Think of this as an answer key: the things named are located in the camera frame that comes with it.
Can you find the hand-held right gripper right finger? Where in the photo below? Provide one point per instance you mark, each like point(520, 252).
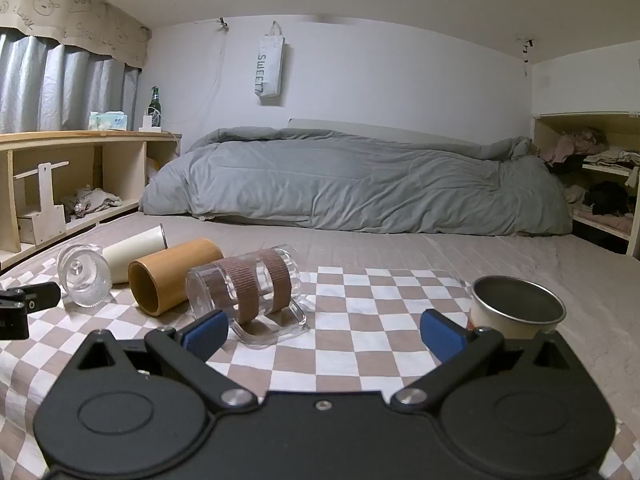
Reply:
point(441, 337)

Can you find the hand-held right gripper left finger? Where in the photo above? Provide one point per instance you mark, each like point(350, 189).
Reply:
point(204, 336)

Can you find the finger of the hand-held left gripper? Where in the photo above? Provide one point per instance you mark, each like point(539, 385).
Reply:
point(37, 294)

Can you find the clear glass mug brown bands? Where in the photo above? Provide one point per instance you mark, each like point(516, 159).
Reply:
point(240, 285)

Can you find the clear ribbed glass cup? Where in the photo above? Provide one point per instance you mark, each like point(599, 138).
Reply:
point(82, 276)

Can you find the metal cup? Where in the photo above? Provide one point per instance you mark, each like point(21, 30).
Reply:
point(500, 321)

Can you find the bamboo cup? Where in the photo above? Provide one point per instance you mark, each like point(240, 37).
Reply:
point(185, 266)

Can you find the cream white cup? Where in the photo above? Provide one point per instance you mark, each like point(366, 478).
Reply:
point(134, 256)

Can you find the brown white checkered cloth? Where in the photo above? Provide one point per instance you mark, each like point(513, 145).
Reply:
point(360, 310)

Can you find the crumpled beige clothes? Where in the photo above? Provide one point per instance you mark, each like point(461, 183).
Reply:
point(92, 202)

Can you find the long wooden shelf unit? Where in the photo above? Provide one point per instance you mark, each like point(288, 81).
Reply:
point(120, 160)

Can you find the grey duvet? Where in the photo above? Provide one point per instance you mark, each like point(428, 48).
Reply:
point(350, 185)

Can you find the tissue box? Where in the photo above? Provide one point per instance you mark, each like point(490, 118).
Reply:
point(107, 121)

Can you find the small white box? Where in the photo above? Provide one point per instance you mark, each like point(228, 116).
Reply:
point(148, 124)

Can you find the folded pink cloth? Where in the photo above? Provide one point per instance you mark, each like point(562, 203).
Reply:
point(607, 221)

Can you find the grey curtain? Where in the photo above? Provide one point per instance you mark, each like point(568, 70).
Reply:
point(60, 85)

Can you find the black clothes pile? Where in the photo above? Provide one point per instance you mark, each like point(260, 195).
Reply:
point(607, 197)

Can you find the green glass bottle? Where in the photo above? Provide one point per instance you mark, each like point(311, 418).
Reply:
point(155, 107)

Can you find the pink clothes pile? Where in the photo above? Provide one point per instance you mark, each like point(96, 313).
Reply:
point(570, 147)

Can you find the tall wooden shelf unit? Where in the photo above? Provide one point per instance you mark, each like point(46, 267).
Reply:
point(555, 125)

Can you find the folded cream clothes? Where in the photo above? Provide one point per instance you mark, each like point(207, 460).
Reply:
point(612, 156)

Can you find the white hanging bag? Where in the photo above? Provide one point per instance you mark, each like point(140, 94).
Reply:
point(269, 67)

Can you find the beige doodle curtain valance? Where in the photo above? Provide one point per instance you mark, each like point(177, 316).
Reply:
point(60, 10)

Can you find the wooden paddle frame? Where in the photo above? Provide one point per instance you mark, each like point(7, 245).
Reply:
point(46, 210)

